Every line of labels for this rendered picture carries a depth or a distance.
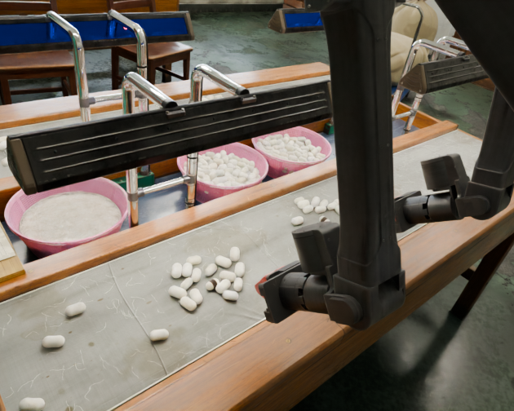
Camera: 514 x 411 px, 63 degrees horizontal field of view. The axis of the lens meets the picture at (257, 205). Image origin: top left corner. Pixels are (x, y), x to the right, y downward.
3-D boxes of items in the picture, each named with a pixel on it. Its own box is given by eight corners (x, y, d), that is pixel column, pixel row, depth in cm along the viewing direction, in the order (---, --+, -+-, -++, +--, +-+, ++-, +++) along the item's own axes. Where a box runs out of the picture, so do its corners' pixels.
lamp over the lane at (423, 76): (517, 71, 147) (528, 50, 143) (422, 95, 111) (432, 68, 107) (496, 63, 151) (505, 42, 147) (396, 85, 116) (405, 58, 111)
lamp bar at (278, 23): (388, 26, 179) (393, 8, 175) (281, 34, 143) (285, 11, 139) (373, 21, 184) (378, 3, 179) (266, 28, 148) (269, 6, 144)
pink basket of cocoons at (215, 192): (278, 185, 134) (283, 160, 128) (234, 227, 114) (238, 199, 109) (209, 156, 143) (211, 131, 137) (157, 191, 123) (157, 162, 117)
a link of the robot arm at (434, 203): (459, 223, 78) (475, 214, 81) (450, 186, 77) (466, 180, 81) (426, 225, 83) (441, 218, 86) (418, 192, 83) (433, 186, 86)
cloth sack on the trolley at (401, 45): (429, 85, 396) (445, 44, 374) (380, 95, 355) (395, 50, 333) (383, 65, 429) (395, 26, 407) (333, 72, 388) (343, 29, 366)
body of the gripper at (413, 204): (385, 204, 87) (417, 199, 81) (413, 191, 93) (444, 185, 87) (394, 233, 87) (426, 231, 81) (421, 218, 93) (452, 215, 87)
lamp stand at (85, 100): (154, 185, 125) (153, 28, 99) (87, 204, 113) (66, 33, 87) (126, 156, 136) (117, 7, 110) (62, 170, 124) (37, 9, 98)
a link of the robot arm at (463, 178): (489, 214, 72) (507, 204, 77) (474, 149, 71) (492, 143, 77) (424, 222, 81) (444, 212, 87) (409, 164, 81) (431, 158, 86)
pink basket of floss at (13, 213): (146, 214, 113) (145, 185, 108) (103, 285, 92) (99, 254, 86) (51, 196, 114) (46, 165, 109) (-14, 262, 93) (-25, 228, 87)
